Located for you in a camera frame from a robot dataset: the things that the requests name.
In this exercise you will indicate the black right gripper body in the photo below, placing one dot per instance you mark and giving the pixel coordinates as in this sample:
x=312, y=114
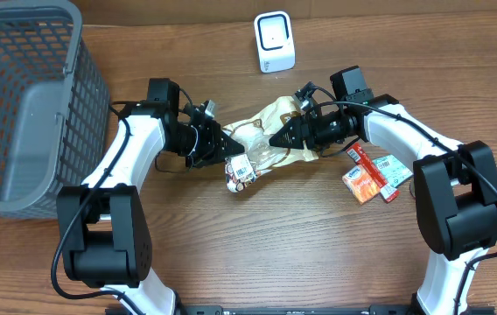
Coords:
x=322, y=124

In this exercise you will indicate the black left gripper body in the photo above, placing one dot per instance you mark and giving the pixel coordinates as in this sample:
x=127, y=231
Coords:
x=202, y=143

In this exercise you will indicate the beige Pantree snack pouch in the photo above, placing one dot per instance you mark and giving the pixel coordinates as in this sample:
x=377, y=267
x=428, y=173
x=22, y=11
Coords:
x=259, y=157

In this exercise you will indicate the orange Kleenex tissue pack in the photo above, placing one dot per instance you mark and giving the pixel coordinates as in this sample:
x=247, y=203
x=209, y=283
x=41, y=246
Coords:
x=360, y=183

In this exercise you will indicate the teal wet wipes pack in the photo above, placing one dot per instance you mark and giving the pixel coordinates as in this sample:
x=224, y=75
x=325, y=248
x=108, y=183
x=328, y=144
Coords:
x=394, y=171

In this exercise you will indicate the red stick sachet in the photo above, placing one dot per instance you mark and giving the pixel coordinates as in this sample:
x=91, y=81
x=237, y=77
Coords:
x=360, y=157

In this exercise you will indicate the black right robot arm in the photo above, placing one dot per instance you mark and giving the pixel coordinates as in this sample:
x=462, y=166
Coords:
x=455, y=183

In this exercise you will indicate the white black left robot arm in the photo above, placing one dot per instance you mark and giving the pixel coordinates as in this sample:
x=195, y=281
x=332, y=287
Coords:
x=105, y=246

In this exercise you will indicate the white barcode scanner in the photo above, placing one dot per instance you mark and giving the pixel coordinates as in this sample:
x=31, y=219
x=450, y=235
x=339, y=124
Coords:
x=274, y=41

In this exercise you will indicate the grey plastic mesh basket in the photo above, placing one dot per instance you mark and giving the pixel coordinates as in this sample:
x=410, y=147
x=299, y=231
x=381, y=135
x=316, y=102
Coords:
x=54, y=106

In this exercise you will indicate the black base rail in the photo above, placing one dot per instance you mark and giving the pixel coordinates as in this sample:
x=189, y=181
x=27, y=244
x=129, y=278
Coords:
x=375, y=309

